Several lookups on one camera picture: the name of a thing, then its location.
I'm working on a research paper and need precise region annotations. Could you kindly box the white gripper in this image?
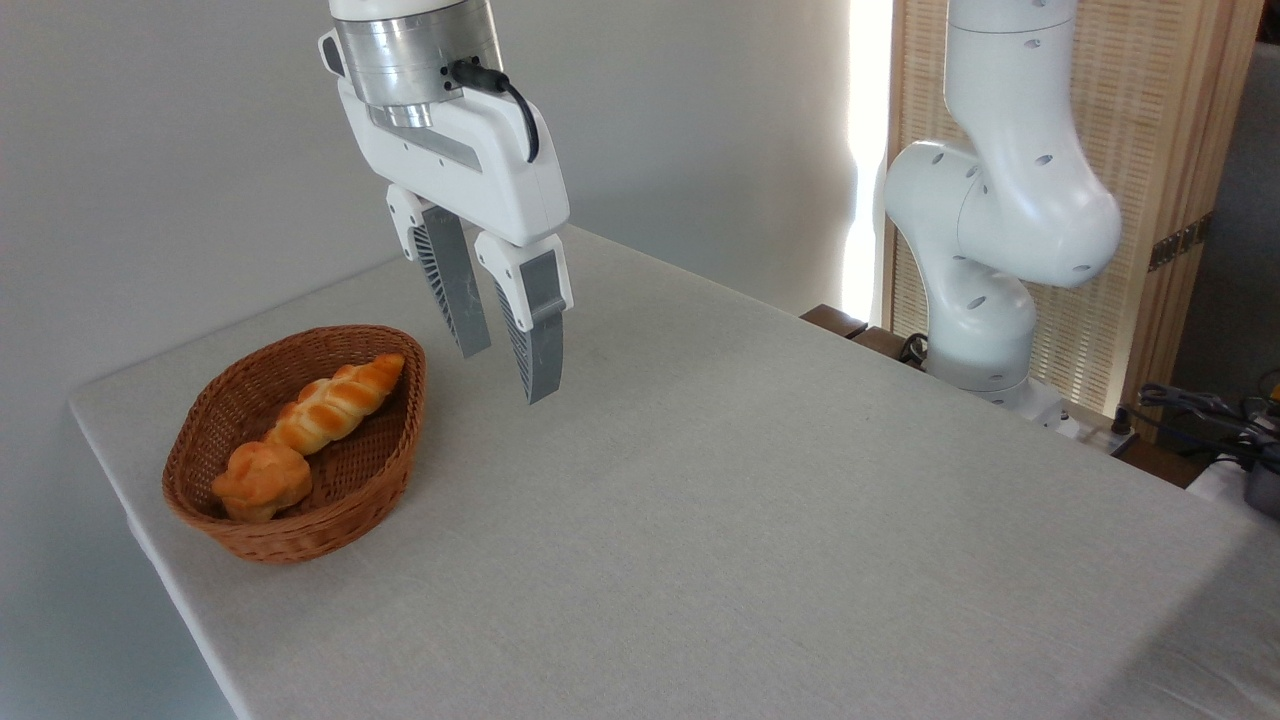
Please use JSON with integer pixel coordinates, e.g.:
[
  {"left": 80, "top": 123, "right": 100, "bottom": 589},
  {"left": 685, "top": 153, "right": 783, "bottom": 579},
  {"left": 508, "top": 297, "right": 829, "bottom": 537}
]
[{"left": 338, "top": 80, "right": 575, "bottom": 405}]

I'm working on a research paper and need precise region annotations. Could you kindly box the small round bread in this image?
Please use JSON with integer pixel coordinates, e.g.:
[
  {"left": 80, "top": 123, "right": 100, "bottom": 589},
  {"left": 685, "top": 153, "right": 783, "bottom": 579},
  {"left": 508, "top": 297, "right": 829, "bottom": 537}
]
[{"left": 211, "top": 441, "right": 314, "bottom": 524}]

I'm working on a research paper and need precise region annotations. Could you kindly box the long braided bread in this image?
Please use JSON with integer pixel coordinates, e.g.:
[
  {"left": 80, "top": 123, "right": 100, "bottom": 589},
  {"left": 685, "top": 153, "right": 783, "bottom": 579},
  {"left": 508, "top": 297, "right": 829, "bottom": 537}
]
[{"left": 262, "top": 353, "right": 407, "bottom": 457}]

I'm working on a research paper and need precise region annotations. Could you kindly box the brown wicker basket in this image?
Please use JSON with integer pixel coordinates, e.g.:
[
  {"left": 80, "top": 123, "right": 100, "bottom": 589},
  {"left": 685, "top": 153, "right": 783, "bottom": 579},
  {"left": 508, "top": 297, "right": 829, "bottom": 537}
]
[{"left": 162, "top": 324, "right": 428, "bottom": 566}]

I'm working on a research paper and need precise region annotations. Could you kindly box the dark brown wooden furniture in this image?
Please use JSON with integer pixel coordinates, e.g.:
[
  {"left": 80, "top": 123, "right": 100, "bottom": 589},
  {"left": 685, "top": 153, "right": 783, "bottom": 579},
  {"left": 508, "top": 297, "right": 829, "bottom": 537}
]
[{"left": 800, "top": 304, "right": 931, "bottom": 373}]

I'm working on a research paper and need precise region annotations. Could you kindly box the white power strip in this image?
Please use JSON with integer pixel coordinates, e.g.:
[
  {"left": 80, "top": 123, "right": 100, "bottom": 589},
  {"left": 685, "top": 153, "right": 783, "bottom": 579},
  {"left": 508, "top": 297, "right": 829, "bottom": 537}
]
[{"left": 1040, "top": 405, "right": 1141, "bottom": 456}]

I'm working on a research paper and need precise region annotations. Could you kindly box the wooden folding screen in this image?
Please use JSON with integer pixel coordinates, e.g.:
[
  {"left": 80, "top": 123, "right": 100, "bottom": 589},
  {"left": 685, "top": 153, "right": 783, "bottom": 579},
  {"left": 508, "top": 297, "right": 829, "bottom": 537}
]
[{"left": 880, "top": 0, "right": 1266, "bottom": 441}]

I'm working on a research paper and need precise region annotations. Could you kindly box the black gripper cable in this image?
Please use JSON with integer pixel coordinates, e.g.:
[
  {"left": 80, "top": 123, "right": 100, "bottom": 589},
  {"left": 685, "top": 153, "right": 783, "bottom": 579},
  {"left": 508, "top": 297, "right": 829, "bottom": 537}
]
[{"left": 447, "top": 60, "right": 541, "bottom": 164}]

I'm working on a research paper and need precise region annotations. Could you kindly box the black cable bundle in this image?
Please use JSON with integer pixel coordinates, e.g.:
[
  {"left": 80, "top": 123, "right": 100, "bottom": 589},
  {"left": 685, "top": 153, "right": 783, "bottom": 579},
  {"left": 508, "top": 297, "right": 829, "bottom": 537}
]
[{"left": 1138, "top": 383, "right": 1280, "bottom": 471}]

